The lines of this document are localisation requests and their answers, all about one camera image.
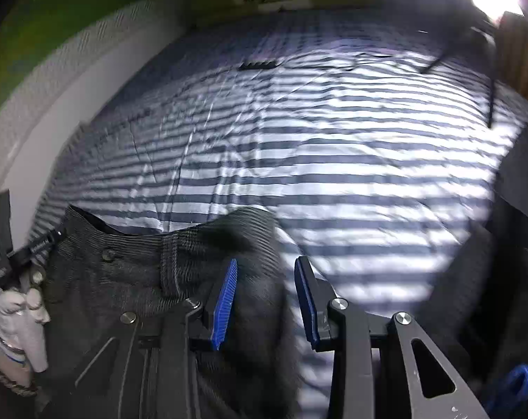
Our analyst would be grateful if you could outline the wooden slat railing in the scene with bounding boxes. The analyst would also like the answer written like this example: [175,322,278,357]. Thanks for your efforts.
[495,9,528,118]

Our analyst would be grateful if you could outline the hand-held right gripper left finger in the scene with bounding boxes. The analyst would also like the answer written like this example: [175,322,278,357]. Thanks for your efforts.
[74,258,238,419]

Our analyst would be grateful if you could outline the black garment with blue trim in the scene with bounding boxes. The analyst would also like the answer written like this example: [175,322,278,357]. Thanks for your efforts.
[456,122,528,419]

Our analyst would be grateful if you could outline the person's left hand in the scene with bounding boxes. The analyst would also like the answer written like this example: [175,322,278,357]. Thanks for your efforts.
[0,270,51,373]

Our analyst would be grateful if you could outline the person's left forearm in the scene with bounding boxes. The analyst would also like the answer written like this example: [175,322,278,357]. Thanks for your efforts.
[0,338,42,419]

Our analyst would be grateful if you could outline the dark grey pants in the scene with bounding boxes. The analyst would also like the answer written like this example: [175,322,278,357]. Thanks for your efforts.
[41,205,304,419]

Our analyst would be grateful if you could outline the beaded bracelet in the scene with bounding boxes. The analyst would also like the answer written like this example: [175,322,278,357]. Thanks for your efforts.
[0,353,35,396]

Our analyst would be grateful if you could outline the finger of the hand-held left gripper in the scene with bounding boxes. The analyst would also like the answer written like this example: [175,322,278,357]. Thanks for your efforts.
[0,191,14,263]
[26,226,68,256]

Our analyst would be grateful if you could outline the green landscape wall poster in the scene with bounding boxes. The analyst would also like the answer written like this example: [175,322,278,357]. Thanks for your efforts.
[0,0,179,127]

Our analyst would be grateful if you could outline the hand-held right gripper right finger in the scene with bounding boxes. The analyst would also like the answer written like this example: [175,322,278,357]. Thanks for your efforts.
[294,257,491,419]

